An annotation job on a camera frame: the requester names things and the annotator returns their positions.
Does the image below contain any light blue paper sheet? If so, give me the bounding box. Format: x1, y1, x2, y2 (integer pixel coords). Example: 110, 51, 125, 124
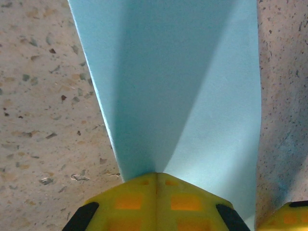
67, 0, 262, 231

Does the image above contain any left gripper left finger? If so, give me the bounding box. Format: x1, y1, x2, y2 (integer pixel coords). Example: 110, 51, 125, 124
64, 172, 157, 231

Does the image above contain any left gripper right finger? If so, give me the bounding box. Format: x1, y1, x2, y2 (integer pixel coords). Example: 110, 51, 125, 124
156, 172, 251, 231

